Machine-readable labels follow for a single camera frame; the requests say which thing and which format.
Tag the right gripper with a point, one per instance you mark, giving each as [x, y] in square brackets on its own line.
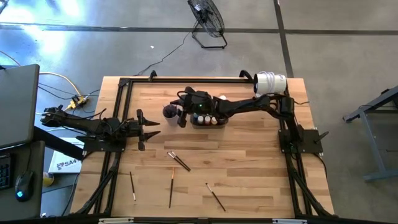
[199, 102]

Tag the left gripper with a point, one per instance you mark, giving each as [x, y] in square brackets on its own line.
[134, 129]

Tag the small light blue paint bottle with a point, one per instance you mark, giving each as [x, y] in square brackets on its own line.
[195, 118]

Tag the small dark green paint bottle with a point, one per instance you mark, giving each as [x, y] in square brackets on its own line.
[200, 119]

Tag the small red paint bottle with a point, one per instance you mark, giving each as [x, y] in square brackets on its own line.
[207, 120]

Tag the small yellow paint bottle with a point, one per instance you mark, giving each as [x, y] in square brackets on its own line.
[214, 120]

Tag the large pink paint bottle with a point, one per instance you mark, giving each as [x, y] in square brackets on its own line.
[222, 97]

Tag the silver ferrule paint brush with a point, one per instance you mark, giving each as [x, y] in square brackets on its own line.
[215, 197]

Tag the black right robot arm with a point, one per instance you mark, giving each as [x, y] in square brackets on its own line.
[248, 104]

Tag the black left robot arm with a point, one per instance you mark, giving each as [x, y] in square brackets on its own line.
[90, 125]

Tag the orange bristle paint brush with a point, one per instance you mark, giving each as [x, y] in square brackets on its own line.
[172, 189]

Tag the lilac plastic cup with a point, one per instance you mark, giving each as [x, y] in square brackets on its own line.
[171, 122]

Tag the grey translucent plastic bin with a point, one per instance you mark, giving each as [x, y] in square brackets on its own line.
[209, 126]

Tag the yellow power plug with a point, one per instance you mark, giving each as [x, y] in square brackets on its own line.
[77, 102]

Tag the black diagonal desk beam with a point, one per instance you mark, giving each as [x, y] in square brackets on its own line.
[59, 143]

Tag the white cardboard box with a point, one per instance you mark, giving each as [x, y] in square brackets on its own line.
[63, 163]

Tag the black floor fan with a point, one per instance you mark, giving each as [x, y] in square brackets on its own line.
[206, 17]

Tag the white light strip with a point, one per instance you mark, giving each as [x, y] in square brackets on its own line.
[115, 221]
[289, 221]

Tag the yellow round object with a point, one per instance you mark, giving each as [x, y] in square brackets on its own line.
[48, 179]

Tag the grey laptop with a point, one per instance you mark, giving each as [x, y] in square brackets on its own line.
[18, 105]

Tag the black computer mouse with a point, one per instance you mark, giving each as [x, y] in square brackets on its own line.
[24, 185]

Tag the black keyboard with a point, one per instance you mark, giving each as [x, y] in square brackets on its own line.
[4, 171]

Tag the dark grey desk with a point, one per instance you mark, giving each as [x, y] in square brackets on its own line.
[9, 207]

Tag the grey metal table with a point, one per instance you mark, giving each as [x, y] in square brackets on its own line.
[373, 109]

